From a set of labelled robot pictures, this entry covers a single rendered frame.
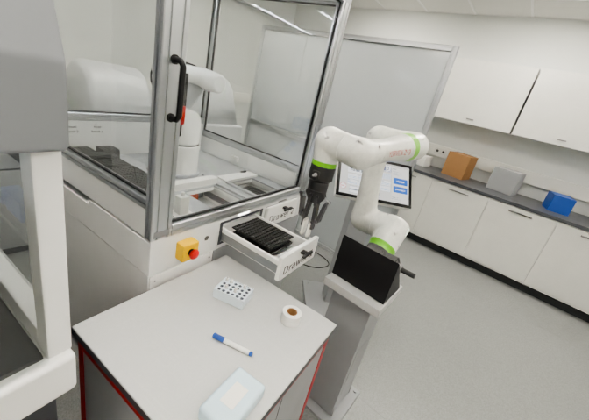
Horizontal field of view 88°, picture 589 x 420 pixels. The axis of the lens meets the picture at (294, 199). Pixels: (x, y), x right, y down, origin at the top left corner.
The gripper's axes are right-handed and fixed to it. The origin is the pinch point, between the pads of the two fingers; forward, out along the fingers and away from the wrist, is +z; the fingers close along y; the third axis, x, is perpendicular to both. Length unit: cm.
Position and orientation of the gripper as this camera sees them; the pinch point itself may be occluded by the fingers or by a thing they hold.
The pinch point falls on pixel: (306, 227)
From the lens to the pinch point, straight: 120.7
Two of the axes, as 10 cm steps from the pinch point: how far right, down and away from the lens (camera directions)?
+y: 8.1, 3.7, -4.5
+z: -2.2, 9.1, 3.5
